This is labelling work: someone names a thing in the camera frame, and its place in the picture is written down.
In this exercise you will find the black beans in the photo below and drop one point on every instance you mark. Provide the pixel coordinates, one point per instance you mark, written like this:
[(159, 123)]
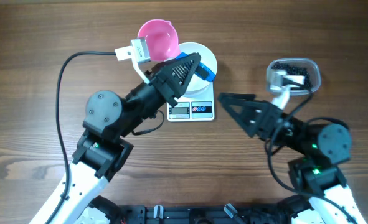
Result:
[(294, 70)]

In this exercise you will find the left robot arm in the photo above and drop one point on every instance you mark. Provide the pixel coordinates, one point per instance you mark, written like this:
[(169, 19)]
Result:
[(102, 151)]

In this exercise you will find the white round bowl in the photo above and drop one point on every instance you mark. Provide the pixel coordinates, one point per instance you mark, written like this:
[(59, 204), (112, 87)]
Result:
[(208, 59)]

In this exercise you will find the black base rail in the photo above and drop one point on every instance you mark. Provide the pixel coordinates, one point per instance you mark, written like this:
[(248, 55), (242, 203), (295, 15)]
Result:
[(262, 214)]

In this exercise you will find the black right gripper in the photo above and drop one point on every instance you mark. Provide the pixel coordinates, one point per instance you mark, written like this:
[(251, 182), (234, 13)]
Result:
[(263, 119)]

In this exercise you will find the pink scoop blue handle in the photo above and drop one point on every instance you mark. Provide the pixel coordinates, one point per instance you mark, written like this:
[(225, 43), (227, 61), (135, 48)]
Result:
[(163, 43)]

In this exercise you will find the clear plastic food container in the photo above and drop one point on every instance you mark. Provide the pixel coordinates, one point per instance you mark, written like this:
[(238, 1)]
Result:
[(312, 68)]

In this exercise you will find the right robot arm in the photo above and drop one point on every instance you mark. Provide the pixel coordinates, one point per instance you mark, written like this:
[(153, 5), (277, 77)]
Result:
[(324, 143)]

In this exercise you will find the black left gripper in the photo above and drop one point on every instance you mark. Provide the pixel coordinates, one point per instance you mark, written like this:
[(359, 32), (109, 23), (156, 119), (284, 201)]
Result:
[(166, 84)]

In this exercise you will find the white digital kitchen scale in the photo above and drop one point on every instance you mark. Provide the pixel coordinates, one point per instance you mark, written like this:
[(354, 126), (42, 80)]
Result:
[(197, 106)]

